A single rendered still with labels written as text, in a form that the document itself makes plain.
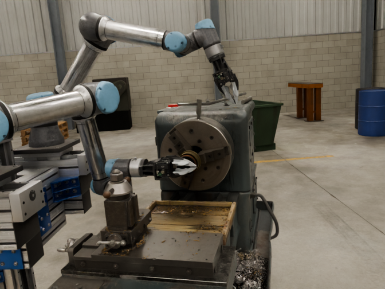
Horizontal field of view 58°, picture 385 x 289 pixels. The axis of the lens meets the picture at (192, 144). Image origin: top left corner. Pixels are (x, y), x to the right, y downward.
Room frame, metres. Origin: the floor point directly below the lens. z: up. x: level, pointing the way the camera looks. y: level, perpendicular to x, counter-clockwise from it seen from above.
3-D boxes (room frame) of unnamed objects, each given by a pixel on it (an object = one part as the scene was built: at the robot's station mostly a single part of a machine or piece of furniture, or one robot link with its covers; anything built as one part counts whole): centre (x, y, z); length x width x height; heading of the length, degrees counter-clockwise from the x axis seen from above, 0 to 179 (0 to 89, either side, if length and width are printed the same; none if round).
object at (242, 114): (1.91, -0.10, 1.06); 0.59 x 0.48 x 0.39; 166
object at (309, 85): (9.94, -3.26, 0.50); 1.61 x 0.44 x 1.00; 2
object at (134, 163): (1.35, 0.22, 1.08); 0.08 x 0.05 x 0.08; 166
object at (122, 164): (1.37, 0.30, 1.08); 0.11 x 0.08 x 0.09; 76
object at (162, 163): (1.32, 0.14, 1.08); 0.12 x 0.09 x 0.08; 76
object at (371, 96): (6.96, -3.69, 0.44); 0.59 x 0.59 x 0.88
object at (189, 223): (1.26, 0.05, 0.89); 0.36 x 0.30 x 0.04; 76
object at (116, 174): (0.93, 0.22, 1.17); 0.04 x 0.04 x 0.03
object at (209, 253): (0.91, 0.16, 0.95); 0.43 x 0.17 x 0.05; 76
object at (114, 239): (0.96, 0.21, 0.99); 0.20 x 0.10 x 0.05; 166
